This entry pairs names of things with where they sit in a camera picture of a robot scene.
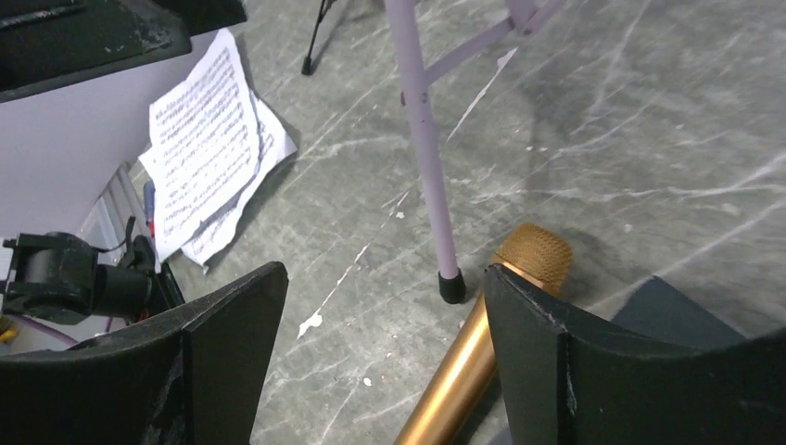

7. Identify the lilac music stand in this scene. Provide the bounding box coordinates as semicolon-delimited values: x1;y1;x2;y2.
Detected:
385;0;564;304

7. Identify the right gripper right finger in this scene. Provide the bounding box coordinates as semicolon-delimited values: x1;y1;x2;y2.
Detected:
484;265;785;444

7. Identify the sheet music page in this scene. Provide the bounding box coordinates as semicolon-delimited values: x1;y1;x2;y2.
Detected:
140;29;260;260
178;92;298;267

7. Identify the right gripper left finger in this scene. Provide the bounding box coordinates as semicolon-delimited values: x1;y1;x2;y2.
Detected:
1;261;288;444

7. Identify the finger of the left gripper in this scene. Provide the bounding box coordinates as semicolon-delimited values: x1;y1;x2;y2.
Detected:
1;0;247;102

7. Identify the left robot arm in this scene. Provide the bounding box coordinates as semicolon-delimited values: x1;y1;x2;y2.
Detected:
1;1;247;324

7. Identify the gold microphone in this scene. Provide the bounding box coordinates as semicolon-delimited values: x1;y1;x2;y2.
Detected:
395;223;573;445

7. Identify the aluminium frame rail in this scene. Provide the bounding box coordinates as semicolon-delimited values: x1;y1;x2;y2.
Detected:
77;162;151;248

